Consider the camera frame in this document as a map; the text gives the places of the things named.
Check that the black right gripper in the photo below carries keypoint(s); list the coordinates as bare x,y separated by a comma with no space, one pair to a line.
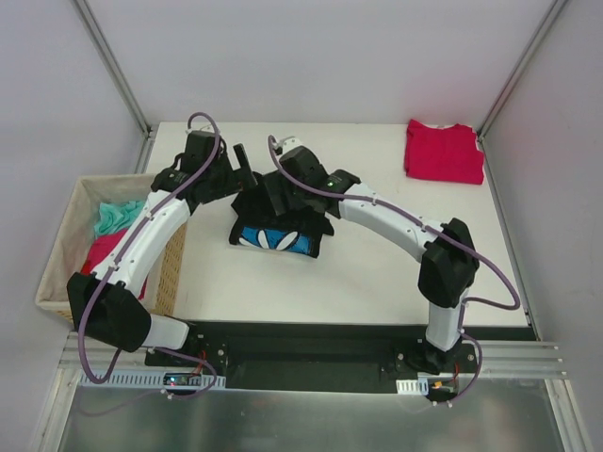
275,197

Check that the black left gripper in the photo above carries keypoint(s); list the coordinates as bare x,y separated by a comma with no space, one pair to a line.
241,166

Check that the black flower print t-shirt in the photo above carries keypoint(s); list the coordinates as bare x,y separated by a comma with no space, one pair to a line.
257,224

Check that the wicker laundry basket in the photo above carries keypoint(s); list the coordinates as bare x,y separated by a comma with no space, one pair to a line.
75,237

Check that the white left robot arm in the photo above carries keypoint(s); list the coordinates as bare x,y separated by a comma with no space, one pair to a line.
105,303

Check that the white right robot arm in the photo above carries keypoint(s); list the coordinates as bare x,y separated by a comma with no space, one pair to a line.
443,250

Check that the teal t-shirt in basket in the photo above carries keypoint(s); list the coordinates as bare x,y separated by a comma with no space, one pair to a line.
114,217

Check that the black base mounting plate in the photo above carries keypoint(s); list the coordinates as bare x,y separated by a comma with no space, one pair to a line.
362,359

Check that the left aluminium frame post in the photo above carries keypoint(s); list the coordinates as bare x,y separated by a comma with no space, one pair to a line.
113,68

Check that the aluminium frame post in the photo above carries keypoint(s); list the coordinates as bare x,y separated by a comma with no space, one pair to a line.
552,15
113,68

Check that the right white cable duct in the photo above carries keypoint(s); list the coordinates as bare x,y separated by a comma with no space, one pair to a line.
423,387

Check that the white cable duct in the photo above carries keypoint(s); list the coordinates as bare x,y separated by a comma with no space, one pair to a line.
131,379
423,387

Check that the left white cable duct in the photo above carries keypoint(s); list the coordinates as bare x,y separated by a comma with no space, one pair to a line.
131,379

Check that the aluminium front rail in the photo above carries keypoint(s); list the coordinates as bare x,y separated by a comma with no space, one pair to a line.
501,359

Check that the right aluminium frame post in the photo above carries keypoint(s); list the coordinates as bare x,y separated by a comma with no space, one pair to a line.
552,15

